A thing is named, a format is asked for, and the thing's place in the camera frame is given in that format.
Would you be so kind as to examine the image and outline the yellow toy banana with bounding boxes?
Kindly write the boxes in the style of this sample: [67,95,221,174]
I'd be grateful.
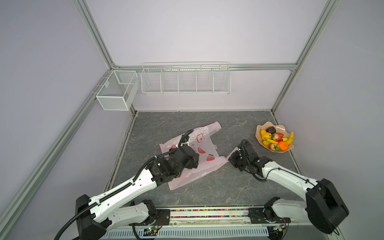
[283,132,295,145]

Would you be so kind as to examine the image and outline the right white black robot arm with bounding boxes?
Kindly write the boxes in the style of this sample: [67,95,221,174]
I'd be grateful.
[228,140,350,234]

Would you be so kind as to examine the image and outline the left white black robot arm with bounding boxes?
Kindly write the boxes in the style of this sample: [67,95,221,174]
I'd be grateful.
[55,145,199,240]

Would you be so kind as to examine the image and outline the small white mesh basket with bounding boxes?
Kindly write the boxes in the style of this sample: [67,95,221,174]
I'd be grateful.
[96,70,140,111]

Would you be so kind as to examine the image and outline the long white wire basket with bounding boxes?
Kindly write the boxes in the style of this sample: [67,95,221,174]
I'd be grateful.
[141,62,232,95]

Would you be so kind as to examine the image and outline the orange toy tangerine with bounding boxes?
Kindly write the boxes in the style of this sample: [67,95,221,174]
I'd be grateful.
[278,141,289,151]

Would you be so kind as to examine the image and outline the yellow green toy mango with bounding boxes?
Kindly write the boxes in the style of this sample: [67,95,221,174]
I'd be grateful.
[263,138,279,146]

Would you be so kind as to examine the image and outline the aluminium frame profiles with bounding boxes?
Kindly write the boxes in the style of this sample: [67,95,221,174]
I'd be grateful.
[0,0,343,229]

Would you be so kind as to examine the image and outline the pink printed plastic bag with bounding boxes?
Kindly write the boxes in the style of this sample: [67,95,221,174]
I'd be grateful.
[159,121,238,191]

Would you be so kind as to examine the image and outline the dark purple toy fruit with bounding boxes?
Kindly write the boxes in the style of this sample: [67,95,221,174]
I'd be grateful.
[266,127,277,134]

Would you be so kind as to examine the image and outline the peach plastic fruit bowl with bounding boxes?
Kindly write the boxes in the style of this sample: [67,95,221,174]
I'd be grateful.
[256,122,295,153]

